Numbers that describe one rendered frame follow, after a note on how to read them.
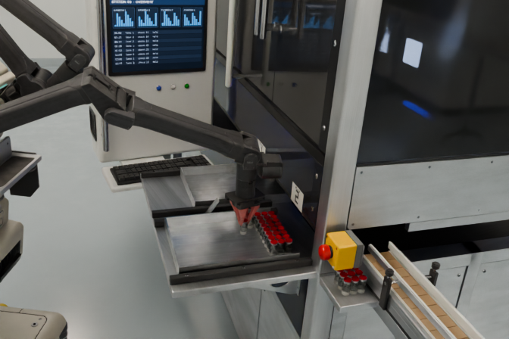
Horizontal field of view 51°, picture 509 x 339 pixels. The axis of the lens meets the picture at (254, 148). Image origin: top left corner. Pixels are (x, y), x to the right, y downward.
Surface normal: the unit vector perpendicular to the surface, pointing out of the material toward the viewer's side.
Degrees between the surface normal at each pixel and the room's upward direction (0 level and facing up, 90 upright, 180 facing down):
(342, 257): 90
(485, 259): 90
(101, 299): 0
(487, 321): 90
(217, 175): 0
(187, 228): 0
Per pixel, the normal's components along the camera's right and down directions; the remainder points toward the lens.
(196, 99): 0.44, 0.38
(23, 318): 0.07, -0.92
